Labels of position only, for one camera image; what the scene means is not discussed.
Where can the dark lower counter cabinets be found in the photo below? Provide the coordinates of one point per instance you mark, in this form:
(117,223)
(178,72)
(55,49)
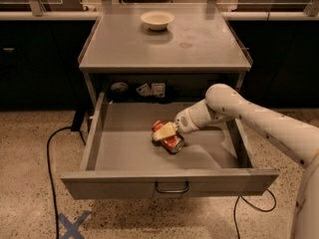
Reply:
(39,63)

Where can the black drawer handle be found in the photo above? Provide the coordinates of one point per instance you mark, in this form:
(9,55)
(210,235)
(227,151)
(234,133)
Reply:
(172,188)

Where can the white counter rail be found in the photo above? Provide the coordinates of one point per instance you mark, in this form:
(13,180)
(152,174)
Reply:
(82,16)

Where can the grey metal cabinet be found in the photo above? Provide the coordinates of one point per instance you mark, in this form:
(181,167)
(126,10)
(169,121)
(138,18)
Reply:
(194,51)

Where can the white label tag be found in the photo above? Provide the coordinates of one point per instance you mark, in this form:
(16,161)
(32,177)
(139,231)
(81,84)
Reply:
(144,90)
(158,89)

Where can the blue tape cross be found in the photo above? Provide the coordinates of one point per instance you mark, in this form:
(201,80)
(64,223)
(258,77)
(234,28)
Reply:
(72,229)

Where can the white label tag right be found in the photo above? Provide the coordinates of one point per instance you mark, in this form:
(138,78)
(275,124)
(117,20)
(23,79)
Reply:
(158,89)

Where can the round grey knob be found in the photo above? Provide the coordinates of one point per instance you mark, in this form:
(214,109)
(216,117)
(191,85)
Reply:
(119,87)

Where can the white bowl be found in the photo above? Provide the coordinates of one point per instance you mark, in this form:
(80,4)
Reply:
(157,20)

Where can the white label tag left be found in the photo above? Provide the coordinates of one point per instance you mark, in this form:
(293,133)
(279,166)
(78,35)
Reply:
(144,90)

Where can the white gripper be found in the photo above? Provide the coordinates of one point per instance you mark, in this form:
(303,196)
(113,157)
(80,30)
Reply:
(185,120)

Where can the red coke can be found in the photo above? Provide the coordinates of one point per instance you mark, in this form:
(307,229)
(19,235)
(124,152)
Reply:
(173,144)

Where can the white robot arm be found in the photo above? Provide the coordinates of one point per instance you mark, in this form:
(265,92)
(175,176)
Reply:
(297,139)

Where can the open grey top drawer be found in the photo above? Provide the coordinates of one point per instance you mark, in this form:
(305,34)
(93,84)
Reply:
(122,161)

